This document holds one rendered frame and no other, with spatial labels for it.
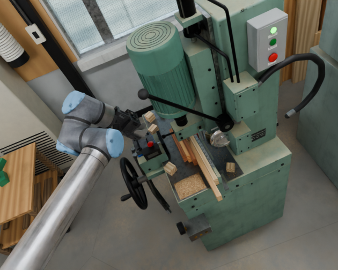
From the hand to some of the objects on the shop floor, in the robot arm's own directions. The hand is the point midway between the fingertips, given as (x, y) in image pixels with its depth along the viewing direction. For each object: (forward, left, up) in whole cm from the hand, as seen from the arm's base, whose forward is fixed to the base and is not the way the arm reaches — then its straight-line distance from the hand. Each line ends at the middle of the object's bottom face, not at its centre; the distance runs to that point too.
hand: (144, 136), depth 115 cm
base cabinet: (0, -31, -108) cm, 112 cm away
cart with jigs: (+77, +118, -108) cm, 178 cm away
